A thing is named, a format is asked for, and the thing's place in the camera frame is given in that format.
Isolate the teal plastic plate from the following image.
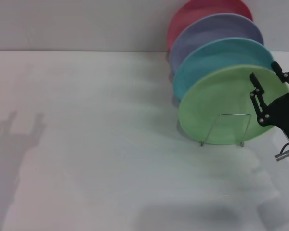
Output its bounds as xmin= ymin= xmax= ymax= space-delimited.
xmin=172 ymin=37 xmax=275 ymax=99

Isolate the green plastic plate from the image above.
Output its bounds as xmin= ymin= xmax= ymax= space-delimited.
xmin=178 ymin=66 xmax=289 ymax=146

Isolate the purple plastic plate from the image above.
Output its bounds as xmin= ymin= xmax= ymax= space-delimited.
xmin=168 ymin=13 xmax=264 ymax=70

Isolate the metal wire plate rack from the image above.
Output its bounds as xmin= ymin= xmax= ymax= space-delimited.
xmin=199 ymin=113 xmax=252 ymax=147

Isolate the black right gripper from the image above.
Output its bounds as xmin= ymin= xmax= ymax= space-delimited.
xmin=249 ymin=61 xmax=289 ymax=154

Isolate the right wrist cable with connector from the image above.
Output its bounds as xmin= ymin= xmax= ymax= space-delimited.
xmin=274 ymin=142 xmax=289 ymax=163

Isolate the pink plastic plate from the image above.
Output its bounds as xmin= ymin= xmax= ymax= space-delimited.
xmin=166 ymin=0 xmax=253 ymax=52

